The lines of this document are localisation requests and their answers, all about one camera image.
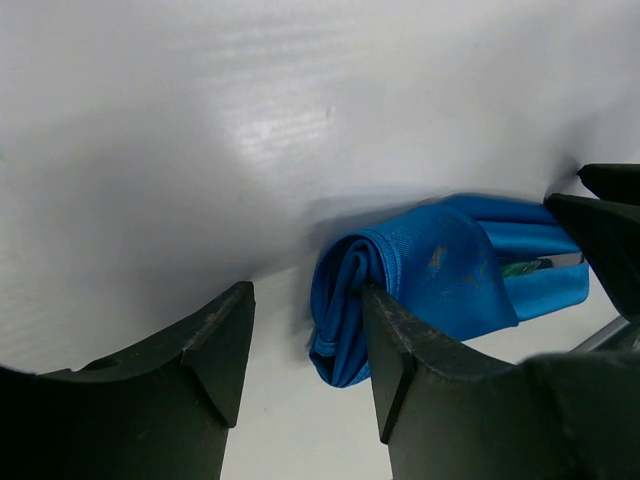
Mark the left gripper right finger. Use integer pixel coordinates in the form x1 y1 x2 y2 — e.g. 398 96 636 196
363 286 639 479

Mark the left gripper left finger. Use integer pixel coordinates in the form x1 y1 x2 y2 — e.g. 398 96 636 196
1 281 255 479

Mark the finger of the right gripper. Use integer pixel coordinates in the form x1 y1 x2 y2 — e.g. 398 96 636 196
578 163 640 205
544 193 639 322

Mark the green handled knife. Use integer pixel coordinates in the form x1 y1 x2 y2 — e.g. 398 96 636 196
498 253 585 278

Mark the blue cloth napkin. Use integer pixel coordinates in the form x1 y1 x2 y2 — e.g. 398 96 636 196
309 195 589 388

